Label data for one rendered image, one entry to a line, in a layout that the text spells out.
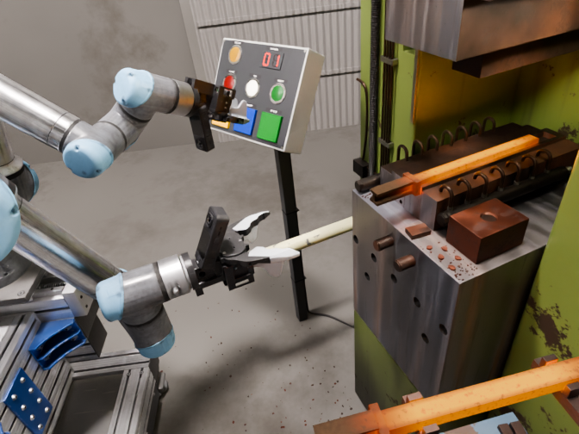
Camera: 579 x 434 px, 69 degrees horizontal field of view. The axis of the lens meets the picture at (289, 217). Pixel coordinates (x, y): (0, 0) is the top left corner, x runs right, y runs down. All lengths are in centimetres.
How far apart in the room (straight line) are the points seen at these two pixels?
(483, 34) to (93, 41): 304
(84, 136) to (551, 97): 110
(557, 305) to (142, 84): 93
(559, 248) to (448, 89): 48
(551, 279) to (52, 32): 335
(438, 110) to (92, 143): 82
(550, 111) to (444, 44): 57
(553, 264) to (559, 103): 48
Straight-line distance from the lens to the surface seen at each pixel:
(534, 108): 133
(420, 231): 93
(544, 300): 102
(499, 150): 108
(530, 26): 89
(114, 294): 78
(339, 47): 339
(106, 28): 349
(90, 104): 371
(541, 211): 107
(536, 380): 71
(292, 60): 121
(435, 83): 114
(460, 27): 77
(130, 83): 90
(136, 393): 165
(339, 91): 349
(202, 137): 104
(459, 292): 86
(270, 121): 121
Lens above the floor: 150
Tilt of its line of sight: 36 degrees down
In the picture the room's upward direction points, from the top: 7 degrees counter-clockwise
